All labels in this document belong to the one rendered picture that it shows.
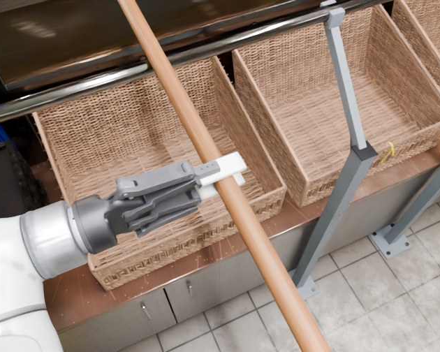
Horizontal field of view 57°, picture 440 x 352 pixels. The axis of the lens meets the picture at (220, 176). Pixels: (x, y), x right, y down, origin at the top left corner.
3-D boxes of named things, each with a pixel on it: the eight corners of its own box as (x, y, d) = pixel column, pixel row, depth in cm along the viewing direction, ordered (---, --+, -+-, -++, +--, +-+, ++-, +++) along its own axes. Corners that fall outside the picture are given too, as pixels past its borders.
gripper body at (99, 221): (63, 191, 52) (132, 166, 54) (82, 220, 59) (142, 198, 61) (77, 240, 48) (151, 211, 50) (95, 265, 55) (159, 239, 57)
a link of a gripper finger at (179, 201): (128, 225, 54) (128, 231, 55) (204, 202, 58) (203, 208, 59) (119, 202, 56) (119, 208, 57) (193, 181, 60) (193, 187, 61)
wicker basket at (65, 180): (59, 163, 133) (26, 105, 110) (214, 106, 146) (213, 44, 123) (104, 296, 110) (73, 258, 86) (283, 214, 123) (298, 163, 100)
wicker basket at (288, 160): (226, 105, 147) (227, 42, 123) (353, 57, 160) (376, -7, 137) (297, 211, 123) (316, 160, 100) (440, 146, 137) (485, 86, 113)
